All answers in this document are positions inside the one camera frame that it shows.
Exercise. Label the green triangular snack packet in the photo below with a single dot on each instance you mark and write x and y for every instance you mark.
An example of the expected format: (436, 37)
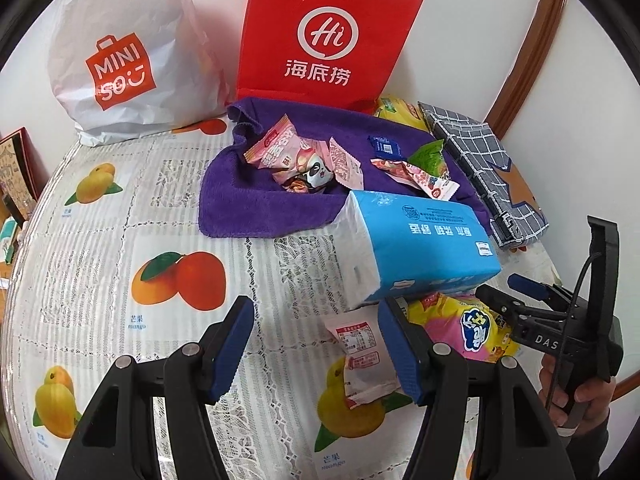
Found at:
(429, 158)

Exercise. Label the brown wooden door frame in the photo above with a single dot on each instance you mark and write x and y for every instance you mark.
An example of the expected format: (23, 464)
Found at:
(527, 66)

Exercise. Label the grey checked star cloth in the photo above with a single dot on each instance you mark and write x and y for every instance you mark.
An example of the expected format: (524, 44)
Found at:
(515, 218)

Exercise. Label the patterned brown box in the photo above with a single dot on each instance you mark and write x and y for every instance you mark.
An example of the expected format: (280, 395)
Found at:
(17, 177)

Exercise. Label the blue tissue pack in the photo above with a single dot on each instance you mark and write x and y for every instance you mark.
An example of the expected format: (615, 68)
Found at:
(390, 245)

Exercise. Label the fruit print tablecloth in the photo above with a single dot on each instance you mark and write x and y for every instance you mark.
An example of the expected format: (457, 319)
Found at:
(105, 213)

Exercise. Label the pink peach snack packet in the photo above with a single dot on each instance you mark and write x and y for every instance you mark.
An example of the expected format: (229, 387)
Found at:
(346, 168)

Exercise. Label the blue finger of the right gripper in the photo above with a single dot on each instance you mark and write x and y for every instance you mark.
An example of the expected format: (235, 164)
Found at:
(532, 289)

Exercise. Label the white Miniso plastic bag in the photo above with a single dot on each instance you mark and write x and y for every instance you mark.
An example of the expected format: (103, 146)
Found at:
(123, 69)

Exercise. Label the person's right hand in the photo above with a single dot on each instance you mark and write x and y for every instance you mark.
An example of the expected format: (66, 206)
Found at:
(595, 394)

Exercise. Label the panda print snack packet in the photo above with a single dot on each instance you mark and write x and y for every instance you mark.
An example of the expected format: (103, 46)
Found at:
(311, 170)

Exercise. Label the long pink white candy packet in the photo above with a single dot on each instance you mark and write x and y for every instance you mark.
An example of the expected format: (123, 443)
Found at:
(436, 188)

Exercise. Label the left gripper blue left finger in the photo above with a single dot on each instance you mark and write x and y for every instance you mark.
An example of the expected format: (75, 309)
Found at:
(228, 346)

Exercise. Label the pink yellow snack bag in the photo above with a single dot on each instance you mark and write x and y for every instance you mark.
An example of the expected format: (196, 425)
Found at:
(465, 324)

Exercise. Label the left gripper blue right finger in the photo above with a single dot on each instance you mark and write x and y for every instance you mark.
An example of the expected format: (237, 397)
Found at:
(403, 343)

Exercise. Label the pink white wafer packet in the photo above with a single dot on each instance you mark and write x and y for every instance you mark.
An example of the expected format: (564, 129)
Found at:
(277, 149)

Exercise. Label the yellow chips bag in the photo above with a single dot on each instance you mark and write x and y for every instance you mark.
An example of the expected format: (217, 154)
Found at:
(398, 110)

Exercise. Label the blue snack packet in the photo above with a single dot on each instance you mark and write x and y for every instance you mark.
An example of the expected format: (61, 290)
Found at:
(384, 148)

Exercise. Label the red paper Haidilao bag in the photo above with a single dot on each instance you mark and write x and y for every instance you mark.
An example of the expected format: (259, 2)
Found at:
(336, 53)

